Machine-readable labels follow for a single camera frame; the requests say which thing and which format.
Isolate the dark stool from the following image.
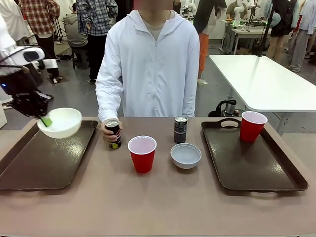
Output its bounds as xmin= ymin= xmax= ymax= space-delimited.
xmin=72 ymin=46 xmax=90 ymax=70

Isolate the bystander in black top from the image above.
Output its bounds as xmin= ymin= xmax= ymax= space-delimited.
xmin=266 ymin=0 xmax=301 ymax=59

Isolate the person's right hand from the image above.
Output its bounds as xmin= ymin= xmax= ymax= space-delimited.
xmin=100 ymin=119 xmax=124 ymax=144

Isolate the black stand pole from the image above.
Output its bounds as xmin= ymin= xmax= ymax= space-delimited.
xmin=256 ymin=0 xmax=275 ymax=58

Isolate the person's right forearm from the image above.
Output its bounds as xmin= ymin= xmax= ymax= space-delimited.
xmin=95 ymin=79 xmax=122 ymax=123

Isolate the red plastic cup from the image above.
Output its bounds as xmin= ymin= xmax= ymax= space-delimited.
xmin=127 ymin=135 xmax=158 ymax=173
xmin=239 ymin=111 xmax=268 ymax=144

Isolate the white background desk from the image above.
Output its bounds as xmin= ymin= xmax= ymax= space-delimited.
xmin=221 ymin=19 xmax=272 ymax=55

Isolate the white bowl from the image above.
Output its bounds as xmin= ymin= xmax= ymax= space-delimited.
xmin=37 ymin=107 xmax=82 ymax=139

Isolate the black bag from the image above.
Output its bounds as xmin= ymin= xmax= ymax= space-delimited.
xmin=208 ymin=100 xmax=245 ymax=118

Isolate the black can with white print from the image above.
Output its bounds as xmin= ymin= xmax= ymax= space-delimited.
xmin=174 ymin=115 xmax=188 ymax=144

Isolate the seated bystander in grey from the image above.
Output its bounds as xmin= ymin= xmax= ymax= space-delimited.
xmin=62 ymin=9 xmax=89 ymax=48

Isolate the person's white hoodie torso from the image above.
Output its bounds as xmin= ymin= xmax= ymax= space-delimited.
xmin=95 ymin=9 xmax=200 ymax=118

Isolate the bystander in light blue shirt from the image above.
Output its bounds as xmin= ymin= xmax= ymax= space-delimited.
xmin=287 ymin=0 xmax=316 ymax=73

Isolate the person's left forearm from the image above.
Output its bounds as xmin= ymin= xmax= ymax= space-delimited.
xmin=181 ymin=81 xmax=198 ymax=118

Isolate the black tripod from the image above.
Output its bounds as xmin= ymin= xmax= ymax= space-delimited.
xmin=54 ymin=18 xmax=67 ymax=45

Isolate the black can with green base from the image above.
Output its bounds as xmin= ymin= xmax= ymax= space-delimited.
xmin=105 ymin=118 xmax=122 ymax=151

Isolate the bystander in white top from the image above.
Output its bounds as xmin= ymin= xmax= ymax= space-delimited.
xmin=0 ymin=0 xmax=31 ymax=45

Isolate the white folding table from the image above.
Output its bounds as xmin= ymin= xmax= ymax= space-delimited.
xmin=209 ymin=54 xmax=316 ymax=135

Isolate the bystander in red plaid shirt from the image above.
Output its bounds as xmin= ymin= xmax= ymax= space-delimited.
xmin=18 ymin=0 xmax=61 ymax=61

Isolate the silver black bottle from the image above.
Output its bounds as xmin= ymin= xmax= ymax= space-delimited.
xmin=226 ymin=100 xmax=237 ymax=116

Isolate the grey-blue bowl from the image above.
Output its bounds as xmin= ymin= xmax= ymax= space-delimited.
xmin=170 ymin=143 xmax=202 ymax=170

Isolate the bystander in blue plaid shirt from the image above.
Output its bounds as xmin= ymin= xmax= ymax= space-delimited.
xmin=76 ymin=0 xmax=119 ymax=81

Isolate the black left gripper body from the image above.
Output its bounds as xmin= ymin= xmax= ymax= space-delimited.
xmin=0 ymin=64 xmax=54 ymax=119

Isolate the bystander in orange trousers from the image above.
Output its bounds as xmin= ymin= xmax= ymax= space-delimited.
xmin=193 ymin=0 xmax=228 ymax=80

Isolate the brown plastic tray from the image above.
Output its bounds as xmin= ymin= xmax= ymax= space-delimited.
xmin=200 ymin=118 xmax=309 ymax=197
xmin=0 ymin=120 xmax=99 ymax=191

